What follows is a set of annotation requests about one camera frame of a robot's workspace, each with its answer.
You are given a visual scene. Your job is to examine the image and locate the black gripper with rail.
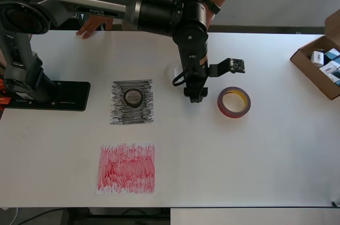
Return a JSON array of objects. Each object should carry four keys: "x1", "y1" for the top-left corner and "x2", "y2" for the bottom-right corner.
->
[{"x1": 183, "y1": 72, "x2": 209, "y2": 103}]

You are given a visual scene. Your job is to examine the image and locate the wide white tape roll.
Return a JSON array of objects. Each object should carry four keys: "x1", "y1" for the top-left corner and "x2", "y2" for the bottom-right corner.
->
[{"x1": 168, "y1": 62, "x2": 186, "y2": 88}]

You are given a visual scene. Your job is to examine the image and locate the red 3M tape roll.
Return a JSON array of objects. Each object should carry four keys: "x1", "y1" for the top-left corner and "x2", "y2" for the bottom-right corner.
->
[{"x1": 217, "y1": 86, "x2": 252, "y2": 118}]

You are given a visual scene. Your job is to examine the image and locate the small black tape roll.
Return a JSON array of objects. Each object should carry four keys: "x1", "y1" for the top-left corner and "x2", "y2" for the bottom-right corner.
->
[{"x1": 123, "y1": 88, "x2": 144, "y2": 108}]

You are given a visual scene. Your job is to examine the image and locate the person's left hand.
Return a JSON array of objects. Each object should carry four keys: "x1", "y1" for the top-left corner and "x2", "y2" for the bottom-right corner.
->
[{"x1": 206, "y1": 10, "x2": 217, "y2": 31}]

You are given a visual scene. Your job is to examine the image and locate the person's right hand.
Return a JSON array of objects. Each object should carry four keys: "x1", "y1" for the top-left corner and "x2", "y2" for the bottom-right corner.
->
[{"x1": 76, "y1": 16, "x2": 114, "y2": 40}]

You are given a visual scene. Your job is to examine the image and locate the black scribbled paper sheet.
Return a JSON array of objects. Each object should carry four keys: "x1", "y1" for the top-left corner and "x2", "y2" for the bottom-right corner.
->
[{"x1": 109, "y1": 78, "x2": 155, "y2": 126}]

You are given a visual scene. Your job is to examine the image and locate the black smartwatch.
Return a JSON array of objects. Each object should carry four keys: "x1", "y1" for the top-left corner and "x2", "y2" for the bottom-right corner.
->
[{"x1": 203, "y1": 0, "x2": 222, "y2": 15}]

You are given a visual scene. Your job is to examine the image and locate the red scribbled paper sheet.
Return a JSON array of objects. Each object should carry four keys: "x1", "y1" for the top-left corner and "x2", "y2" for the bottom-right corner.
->
[{"x1": 95, "y1": 142, "x2": 156, "y2": 196}]

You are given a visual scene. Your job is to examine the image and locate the open brown cardboard box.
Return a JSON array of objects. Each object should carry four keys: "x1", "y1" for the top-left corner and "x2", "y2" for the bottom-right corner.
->
[{"x1": 289, "y1": 8, "x2": 340, "y2": 101}]

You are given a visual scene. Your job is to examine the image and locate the white small carton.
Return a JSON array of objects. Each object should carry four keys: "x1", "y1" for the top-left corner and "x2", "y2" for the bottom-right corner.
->
[
  {"x1": 318, "y1": 60, "x2": 339, "y2": 75},
  {"x1": 327, "y1": 72, "x2": 340, "y2": 86},
  {"x1": 310, "y1": 50, "x2": 326, "y2": 68}
]

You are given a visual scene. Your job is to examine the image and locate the white panel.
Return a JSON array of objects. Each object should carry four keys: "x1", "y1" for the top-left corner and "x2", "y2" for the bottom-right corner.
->
[{"x1": 169, "y1": 207, "x2": 340, "y2": 225}]

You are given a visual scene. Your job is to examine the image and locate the orange clamp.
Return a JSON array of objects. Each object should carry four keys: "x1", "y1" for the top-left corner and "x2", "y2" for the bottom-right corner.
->
[{"x1": 0, "y1": 79, "x2": 11, "y2": 106}]

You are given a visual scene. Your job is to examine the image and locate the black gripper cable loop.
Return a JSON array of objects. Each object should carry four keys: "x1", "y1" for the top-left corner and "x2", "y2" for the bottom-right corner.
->
[{"x1": 172, "y1": 67, "x2": 195, "y2": 87}]

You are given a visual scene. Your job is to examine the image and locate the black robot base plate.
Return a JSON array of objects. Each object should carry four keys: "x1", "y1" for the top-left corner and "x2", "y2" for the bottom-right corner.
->
[{"x1": 4, "y1": 81, "x2": 91, "y2": 112}]

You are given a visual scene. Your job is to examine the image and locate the black floor cable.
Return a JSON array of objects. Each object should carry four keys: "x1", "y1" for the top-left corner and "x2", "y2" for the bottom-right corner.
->
[{"x1": 15, "y1": 208, "x2": 64, "y2": 224}]

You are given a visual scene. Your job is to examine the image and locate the white floor cable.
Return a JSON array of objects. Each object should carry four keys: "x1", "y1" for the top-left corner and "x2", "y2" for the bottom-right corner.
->
[{"x1": 10, "y1": 207, "x2": 20, "y2": 225}]

